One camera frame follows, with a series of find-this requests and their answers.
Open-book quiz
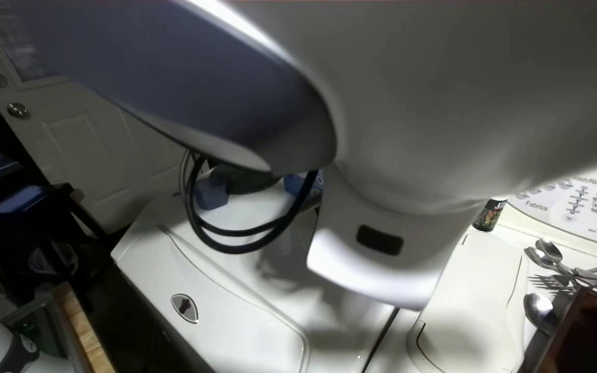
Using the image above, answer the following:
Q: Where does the small black can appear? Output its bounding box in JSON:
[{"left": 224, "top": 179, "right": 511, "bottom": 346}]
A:
[{"left": 471, "top": 198, "right": 508, "bottom": 234}]

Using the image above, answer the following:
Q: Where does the wooden base board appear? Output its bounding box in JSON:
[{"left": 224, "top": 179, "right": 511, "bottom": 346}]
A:
[{"left": 52, "top": 280, "right": 118, "bottom": 373}]

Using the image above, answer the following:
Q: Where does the metal door knob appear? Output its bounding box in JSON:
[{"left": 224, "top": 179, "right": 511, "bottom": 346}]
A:
[{"left": 4, "top": 99, "right": 34, "bottom": 122}]

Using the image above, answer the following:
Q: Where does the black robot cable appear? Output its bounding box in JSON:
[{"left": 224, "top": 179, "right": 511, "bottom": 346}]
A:
[{"left": 183, "top": 153, "right": 322, "bottom": 258}]

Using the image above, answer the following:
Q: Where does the blue plastic measuring cup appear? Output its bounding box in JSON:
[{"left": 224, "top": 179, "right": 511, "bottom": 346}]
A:
[{"left": 280, "top": 171, "right": 326, "bottom": 199}]

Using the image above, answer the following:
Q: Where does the white panel door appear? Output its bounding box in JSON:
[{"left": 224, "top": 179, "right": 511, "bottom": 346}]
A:
[{"left": 0, "top": 0, "right": 199, "bottom": 236}]

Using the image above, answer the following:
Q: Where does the white washing machine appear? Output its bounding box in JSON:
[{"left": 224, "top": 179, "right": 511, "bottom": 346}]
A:
[{"left": 111, "top": 175, "right": 470, "bottom": 373}]

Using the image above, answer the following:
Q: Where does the dark brown tray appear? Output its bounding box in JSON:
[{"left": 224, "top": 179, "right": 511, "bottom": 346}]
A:
[{"left": 532, "top": 280, "right": 597, "bottom": 373}]

